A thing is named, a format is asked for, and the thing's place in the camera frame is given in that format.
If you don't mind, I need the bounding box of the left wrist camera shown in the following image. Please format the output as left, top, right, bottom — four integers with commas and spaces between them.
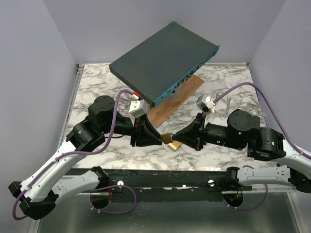
128, 92, 149, 126

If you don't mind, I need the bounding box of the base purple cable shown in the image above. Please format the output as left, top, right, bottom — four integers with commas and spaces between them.
90, 185, 137, 215
222, 184, 269, 212

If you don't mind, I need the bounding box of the dark network switch box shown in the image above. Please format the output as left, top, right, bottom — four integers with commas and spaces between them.
109, 22, 219, 107

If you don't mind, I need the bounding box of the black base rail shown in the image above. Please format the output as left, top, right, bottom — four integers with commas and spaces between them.
60, 168, 275, 202

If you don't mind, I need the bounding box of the wooden board stand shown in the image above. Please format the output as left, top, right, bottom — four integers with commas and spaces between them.
147, 75, 204, 128

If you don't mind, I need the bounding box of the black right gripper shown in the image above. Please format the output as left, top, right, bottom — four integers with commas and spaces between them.
172, 112, 245, 152

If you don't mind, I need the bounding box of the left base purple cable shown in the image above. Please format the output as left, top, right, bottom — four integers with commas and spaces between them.
90, 185, 137, 215

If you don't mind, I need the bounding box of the large brass padlock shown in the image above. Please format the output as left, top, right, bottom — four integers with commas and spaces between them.
168, 141, 182, 151

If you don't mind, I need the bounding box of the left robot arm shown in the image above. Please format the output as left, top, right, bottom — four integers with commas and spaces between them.
8, 95, 162, 220

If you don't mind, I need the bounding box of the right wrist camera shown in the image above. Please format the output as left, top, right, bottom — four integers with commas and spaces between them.
196, 94, 216, 123

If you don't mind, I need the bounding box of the small brass padlock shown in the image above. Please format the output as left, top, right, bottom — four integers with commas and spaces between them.
160, 133, 175, 145

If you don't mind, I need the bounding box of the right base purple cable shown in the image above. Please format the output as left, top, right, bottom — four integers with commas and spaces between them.
222, 184, 269, 212

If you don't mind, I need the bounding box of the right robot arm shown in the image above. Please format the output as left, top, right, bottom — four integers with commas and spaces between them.
172, 109, 311, 193

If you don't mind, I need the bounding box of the small silver wrench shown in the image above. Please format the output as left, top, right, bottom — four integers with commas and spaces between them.
224, 97, 232, 118

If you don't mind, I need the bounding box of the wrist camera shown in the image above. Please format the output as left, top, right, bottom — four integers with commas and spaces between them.
128, 92, 149, 126
196, 94, 216, 123

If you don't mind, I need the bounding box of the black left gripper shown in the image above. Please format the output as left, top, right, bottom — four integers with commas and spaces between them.
102, 113, 163, 148

